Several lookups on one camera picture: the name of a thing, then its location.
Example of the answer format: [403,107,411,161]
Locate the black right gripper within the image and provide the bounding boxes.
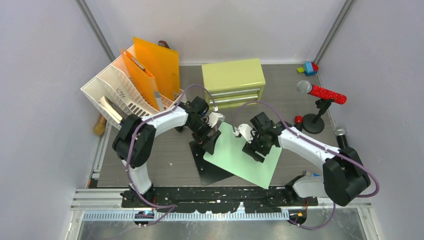
[242,128,273,163]

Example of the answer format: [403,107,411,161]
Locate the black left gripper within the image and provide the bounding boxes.
[186,118,221,155]

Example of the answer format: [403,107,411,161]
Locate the thick orange binder folder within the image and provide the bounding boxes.
[120,49,164,112]

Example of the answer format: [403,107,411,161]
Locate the white plastic file rack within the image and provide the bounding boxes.
[80,44,187,132]

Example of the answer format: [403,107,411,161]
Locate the Nineteen Eighty-Four dark book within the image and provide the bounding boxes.
[99,96,127,124]

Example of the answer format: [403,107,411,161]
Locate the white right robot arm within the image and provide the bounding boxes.
[233,112,371,207]

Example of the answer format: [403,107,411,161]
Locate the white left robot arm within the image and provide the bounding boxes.
[112,96,225,207]

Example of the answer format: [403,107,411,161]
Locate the mint green clipboard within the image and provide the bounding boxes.
[203,122,282,189]

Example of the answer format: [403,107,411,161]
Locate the black clipboard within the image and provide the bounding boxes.
[189,141,234,186]

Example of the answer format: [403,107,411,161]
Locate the red black stamp near cabinet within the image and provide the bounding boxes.
[294,115,303,132]

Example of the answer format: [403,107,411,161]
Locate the green metal drawer cabinet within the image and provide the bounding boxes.
[201,58,266,109]

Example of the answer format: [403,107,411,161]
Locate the black microphone stand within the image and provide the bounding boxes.
[301,98,335,135]

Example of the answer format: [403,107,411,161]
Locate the red glitter microphone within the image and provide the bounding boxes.
[296,80,347,105]

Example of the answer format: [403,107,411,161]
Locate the black handheld microphone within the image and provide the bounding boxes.
[334,127,348,149]

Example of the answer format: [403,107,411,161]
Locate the thin orange folder in rack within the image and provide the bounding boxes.
[133,36,181,101]

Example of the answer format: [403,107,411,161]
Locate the colourful toy blocks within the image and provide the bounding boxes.
[296,61,319,76]

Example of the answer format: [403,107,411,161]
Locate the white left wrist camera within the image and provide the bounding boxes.
[207,112,225,130]

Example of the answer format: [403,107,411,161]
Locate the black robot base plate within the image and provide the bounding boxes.
[121,186,319,215]

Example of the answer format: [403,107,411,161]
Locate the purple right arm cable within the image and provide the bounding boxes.
[231,100,381,231]

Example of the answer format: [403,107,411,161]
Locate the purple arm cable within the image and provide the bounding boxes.
[125,84,219,226]
[231,100,381,231]

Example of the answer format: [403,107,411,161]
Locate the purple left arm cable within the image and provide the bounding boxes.
[125,84,219,226]

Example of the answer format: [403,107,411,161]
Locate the wooden handle tool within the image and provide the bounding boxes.
[93,114,107,136]

